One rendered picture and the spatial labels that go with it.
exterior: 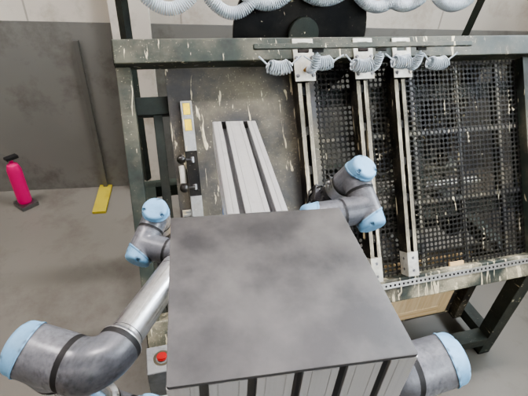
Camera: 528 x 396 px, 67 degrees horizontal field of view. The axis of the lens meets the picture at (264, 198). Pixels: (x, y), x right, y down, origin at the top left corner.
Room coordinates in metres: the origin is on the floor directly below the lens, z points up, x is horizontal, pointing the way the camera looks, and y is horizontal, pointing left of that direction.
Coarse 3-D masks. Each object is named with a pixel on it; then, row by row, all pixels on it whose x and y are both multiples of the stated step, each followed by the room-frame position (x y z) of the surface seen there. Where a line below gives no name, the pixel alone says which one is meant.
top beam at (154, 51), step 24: (120, 48) 1.65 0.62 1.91; (144, 48) 1.68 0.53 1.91; (168, 48) 1.70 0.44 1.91; (192, 48) 1.73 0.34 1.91; (216, 48) 1.76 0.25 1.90; (240, 48) 1.79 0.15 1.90; (432, 48) 2.08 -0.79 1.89; (456, 48) 2.12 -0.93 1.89; (480, 48) 2.16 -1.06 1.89; (504, 48) 2.21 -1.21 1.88
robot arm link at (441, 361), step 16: (432, 336) 0.56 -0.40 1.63; (448, 336) 0.56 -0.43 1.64; (432, 352) 0.51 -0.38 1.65; (448, 352) 0.51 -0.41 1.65; (464, 352) 0.52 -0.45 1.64; (416, 368) 0.47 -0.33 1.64; (432, 368) 0.48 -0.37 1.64; (448, 368) 0.48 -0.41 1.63; (464, 368) 0.49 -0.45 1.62; (432, 384) 0.46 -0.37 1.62; (448, 384) 0.47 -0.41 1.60; (464, 384) 0.48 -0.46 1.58
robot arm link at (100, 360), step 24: (168, 240) 0.83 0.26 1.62; (168, 264) 0.73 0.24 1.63; (144, 288) 0.64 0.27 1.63; (168, 288) 0.66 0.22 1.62; (144, 312) 0.57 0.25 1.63; (96, 336) 0.49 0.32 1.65; (120, 336) 0.49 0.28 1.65; (144, 336) 0.53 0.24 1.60; (72, 360) 0.43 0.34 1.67; (96, 360) 0.44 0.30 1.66; (120, 360) 0.45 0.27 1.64; (72, 384) 0.40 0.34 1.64; (96, 384) 0.41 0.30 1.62
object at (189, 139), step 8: (192, 120) 1.62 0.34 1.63; (184, 128) 1.59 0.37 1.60; (192, 128) 1.60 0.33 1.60; (184, 136) 1.57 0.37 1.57; (192, 136) 1.58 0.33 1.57; (184, 144) 1.57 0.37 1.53; (192, 144) 1.56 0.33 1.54; (192, 200) 1.43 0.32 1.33; (200, 200) 1.44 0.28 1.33; (192, 208) 1.41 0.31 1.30; (200, 208) 1.42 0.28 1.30; (192, 216) 1.39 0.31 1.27
